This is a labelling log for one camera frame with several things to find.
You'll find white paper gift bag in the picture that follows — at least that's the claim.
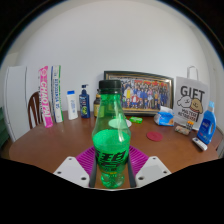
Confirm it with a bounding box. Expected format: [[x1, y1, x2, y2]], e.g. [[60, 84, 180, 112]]
[[172, 65, 210, 132]]

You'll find pink long box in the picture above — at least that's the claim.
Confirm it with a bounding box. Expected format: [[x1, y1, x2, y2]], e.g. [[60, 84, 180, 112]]
[[37, 65, 54, 129]]

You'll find blue detergent bottle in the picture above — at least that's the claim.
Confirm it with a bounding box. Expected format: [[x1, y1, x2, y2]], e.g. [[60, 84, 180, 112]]
[[196, 100, 218, 145]]

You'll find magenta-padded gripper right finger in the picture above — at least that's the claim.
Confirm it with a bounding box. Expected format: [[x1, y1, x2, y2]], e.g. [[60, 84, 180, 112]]
[[127, 145, 173, 189]]

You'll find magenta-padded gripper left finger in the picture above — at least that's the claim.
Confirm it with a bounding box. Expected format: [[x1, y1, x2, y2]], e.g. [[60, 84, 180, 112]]
[[53, 145, 98, 189]]

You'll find green plastic drink bottle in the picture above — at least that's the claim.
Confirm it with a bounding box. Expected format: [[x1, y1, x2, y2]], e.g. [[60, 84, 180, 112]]
[[91, 79, 132, 190]]

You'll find small green packet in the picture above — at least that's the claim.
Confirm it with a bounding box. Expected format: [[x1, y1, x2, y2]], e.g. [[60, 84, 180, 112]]
[[129, 116, 144, 125]]

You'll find white remote control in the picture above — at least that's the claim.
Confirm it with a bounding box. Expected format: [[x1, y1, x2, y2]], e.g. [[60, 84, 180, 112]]
[[191, 136, 208, 152]]

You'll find patterned snack packet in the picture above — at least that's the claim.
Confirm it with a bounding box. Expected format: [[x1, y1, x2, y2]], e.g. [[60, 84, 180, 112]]
[[174, 124, 192, 136]]

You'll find white tube with blue cap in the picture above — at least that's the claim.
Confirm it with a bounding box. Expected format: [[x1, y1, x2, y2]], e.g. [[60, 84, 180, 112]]
[[66, 90, 79, 121]]

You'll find green and white long box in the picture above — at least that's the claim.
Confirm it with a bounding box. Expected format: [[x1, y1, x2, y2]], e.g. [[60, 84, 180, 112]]
[[50, 64, 64, 124]]

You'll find blue tissue pack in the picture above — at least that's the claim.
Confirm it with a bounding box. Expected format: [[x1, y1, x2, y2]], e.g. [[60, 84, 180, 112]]
[[153, 105, 175, 127]]

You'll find framed group photo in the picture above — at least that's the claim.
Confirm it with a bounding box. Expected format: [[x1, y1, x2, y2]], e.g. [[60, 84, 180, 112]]
[[103, 70, 175, 117]]

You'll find dark blue pump bottle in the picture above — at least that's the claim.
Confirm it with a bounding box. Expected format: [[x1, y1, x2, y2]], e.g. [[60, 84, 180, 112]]
[[78, 83, 91, 119]]

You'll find flat round red coaster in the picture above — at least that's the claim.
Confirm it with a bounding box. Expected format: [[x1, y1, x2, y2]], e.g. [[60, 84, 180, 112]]
[[145, 130, 164, 143]]

